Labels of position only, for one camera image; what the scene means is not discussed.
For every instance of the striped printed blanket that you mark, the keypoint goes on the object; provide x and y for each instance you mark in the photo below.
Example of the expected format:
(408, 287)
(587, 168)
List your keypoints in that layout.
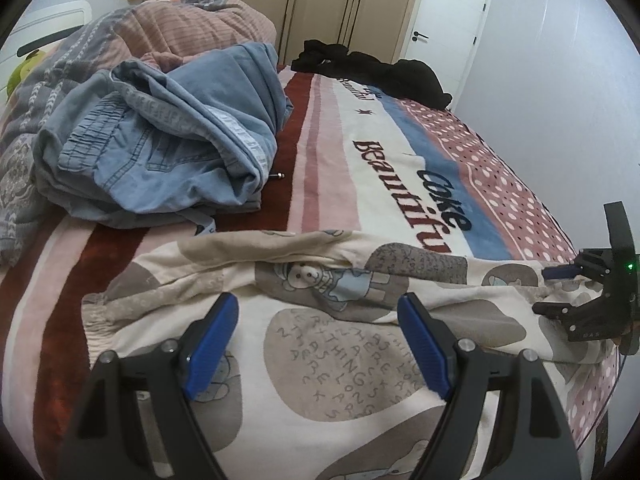
(400, 170)

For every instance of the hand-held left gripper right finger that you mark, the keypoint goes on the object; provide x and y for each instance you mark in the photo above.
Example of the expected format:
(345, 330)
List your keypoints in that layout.
(422, 346)

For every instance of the black clothes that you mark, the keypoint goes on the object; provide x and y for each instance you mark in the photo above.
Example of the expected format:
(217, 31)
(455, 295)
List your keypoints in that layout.
(370, 67)

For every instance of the pink grey striped quilt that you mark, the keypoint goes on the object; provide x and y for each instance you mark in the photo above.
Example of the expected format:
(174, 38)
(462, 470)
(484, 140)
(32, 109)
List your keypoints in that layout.
(165, 20)

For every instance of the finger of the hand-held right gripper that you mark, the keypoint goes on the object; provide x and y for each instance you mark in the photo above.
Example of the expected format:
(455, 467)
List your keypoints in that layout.
(550, 308)
(557, 273)

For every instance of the blue denim pants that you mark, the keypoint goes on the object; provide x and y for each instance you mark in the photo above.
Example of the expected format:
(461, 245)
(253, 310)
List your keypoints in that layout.
(165, 125)

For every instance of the white headboard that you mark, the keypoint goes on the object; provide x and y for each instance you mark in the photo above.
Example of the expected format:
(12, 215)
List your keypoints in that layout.
(45, 20)

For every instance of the green plush toy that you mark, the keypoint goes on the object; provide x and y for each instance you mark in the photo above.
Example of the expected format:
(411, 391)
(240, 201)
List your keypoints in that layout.
(25, 67)

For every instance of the bear print pants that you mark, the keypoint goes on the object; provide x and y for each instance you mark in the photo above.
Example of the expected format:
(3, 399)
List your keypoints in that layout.
(320, 340)

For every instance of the beige wardrobe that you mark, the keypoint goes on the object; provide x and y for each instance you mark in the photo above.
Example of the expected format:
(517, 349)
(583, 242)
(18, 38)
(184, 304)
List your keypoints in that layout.
(320, 0)

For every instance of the white door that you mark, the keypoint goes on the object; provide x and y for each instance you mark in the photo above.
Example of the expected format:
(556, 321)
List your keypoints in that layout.
(450, 10)

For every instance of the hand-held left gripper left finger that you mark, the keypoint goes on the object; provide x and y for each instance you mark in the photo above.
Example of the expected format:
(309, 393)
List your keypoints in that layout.
(212, 346)

